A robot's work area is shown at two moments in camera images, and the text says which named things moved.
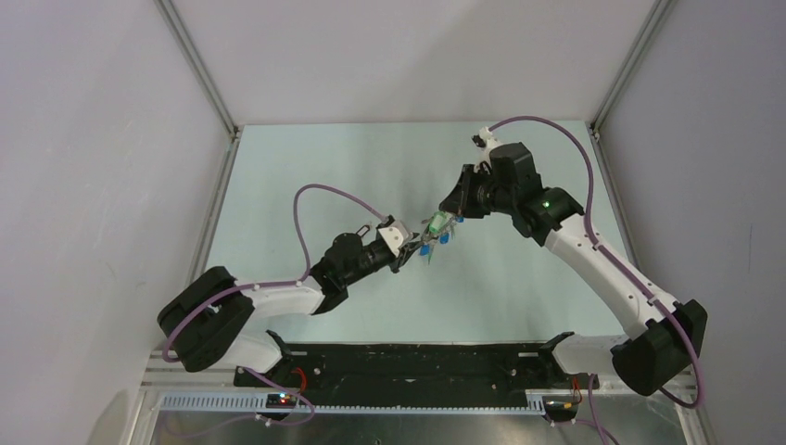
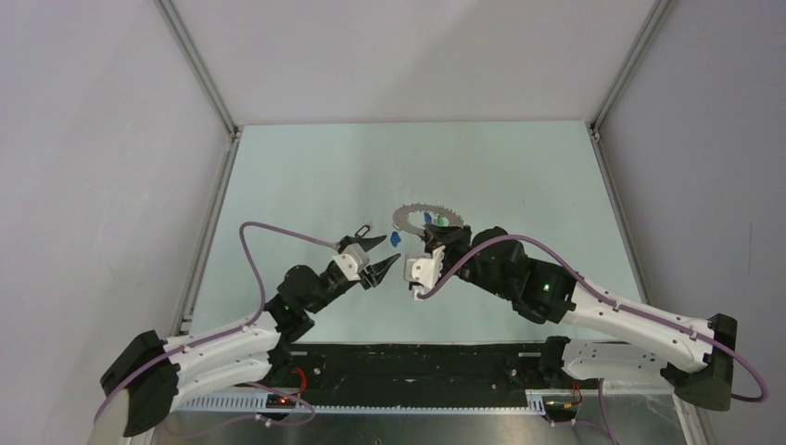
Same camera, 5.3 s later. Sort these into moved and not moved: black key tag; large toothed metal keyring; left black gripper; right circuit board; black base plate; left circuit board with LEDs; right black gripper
Moved: right black gripper; left black gripper; large toothed metal keyring
Not moved: black base plate; black key tag; right circuit board; left circuit board with LEDs
